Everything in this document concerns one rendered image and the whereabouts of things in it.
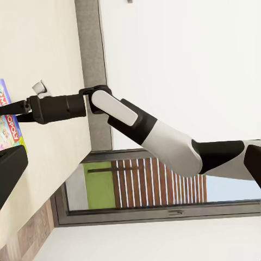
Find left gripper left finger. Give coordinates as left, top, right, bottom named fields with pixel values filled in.
left=0, top=145, right=28, bottom=210

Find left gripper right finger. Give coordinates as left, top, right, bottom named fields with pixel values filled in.
left=244, top=144, right=261, bottom=188

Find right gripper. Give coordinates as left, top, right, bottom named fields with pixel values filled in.
left=0, top=95, right=71, bottom=125

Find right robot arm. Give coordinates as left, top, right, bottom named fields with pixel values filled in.
left=0, top=80, right=261, bottom=181

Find board game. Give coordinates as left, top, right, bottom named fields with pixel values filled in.
left=0, top=78, right=28, bottom=153

